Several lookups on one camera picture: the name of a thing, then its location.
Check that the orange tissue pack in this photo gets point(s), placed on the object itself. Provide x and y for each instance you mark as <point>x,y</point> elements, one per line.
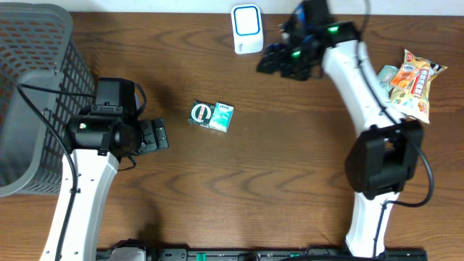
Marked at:
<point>406,75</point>

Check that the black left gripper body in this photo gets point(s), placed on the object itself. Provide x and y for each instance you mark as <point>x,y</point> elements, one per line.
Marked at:
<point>154,134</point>

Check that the white barcode scanner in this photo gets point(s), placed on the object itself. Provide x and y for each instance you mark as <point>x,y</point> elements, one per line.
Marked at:
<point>247,27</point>

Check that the black plastic mesh basket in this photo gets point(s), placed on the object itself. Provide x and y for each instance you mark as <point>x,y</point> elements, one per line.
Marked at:
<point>44,82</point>

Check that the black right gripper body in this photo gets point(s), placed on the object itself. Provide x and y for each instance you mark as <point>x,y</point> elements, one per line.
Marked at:
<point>288,59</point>

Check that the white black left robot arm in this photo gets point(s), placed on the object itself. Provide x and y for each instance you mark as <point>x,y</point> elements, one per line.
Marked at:
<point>94,147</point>

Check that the roll of tape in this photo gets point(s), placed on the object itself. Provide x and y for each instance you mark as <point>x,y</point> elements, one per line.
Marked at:
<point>201,114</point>

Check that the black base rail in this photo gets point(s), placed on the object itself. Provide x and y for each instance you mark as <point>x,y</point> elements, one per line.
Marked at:
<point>133,253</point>

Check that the green wet wipes pack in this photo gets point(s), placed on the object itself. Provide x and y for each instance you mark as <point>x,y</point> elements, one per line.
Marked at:
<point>385,76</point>

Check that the small green wipes pack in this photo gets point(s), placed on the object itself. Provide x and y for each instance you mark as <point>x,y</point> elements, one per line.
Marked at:
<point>221,117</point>

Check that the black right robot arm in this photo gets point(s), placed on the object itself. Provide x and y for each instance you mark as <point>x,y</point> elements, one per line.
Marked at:
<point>385,153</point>

